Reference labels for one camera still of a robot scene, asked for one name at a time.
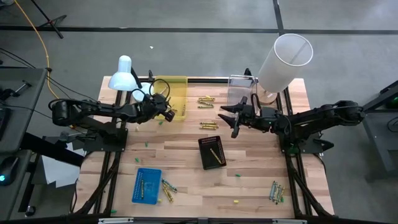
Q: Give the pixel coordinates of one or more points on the white gooseneck desk lamp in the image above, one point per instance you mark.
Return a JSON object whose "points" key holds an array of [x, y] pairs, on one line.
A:
{"points": [[122, 77]]}

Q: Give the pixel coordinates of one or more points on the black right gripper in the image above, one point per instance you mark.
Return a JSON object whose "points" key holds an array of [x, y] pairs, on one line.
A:
{"points": [[247, 116]]}

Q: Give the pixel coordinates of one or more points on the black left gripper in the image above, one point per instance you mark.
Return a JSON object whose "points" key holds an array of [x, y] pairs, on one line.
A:
{"points": [[155, 110]]}

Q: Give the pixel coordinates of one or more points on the silver metal bracket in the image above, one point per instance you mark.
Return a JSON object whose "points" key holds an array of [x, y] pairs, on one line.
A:
{"points": [[289, 221], [115, 220]]}

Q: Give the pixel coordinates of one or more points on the clear plastic bin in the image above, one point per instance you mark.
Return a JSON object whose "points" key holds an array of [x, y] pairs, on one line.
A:
{"points": [[241, 90]]}

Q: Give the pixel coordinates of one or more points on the grey side desk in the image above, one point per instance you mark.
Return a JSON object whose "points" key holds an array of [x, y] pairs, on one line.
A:
{"points": [[31, 93]]}

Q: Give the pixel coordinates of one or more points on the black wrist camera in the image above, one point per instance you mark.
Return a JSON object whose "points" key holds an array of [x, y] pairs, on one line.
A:
{"points": [[267, 112], [158, 99]]}

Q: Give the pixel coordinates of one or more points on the black metal cart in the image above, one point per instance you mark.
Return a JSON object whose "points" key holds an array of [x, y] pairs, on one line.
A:
{"points": [[376, 133]]}

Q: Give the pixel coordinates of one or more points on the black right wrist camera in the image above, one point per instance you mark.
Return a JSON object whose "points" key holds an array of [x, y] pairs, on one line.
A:
{"points": [[267, 112]]}

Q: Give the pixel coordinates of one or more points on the blue plastic basket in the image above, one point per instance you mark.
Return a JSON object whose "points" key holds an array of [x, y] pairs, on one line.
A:
{"points": [[150, 186]]}

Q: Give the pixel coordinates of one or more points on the white paper sheets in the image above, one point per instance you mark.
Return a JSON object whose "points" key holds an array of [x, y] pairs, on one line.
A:
{"points": [[59, 174]]}

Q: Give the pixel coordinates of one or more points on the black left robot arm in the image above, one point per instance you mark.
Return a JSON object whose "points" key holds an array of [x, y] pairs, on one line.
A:
{"points": [[93, 110]]}

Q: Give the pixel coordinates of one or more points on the black clamp tool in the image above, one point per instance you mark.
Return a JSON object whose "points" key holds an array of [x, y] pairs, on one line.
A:
{"points": [[6, 93]]}

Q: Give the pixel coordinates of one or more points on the black aluminium table frame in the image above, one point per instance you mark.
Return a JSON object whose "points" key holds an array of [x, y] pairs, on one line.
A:
{"points": [[206, 80]]}

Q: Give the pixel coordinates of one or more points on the black caster wheel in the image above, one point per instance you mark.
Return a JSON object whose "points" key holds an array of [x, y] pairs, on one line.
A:
{"points": [[30, 211]]}

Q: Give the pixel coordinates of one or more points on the yellow plastic bin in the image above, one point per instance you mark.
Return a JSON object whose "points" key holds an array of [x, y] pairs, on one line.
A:
{"points": [[177, 93]]}

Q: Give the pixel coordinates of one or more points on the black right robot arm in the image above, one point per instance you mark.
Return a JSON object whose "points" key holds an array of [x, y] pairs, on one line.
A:
{"points": [[311, 119]]}

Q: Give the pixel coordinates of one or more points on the black computer mouse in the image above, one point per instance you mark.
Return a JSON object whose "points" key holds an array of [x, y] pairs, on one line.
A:
{"points": [[9, 168]]}

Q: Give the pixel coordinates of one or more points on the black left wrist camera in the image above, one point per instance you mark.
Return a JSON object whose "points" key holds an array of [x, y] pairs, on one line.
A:
{"points": [[158, 99]]}

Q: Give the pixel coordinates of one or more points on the black plastic basket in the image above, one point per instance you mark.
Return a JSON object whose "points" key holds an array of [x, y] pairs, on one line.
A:
{"points": [[206, 149]]}

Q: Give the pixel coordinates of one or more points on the black tripod stand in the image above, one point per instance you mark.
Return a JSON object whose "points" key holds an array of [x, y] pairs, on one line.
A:
{"points": [[49, 21]]}

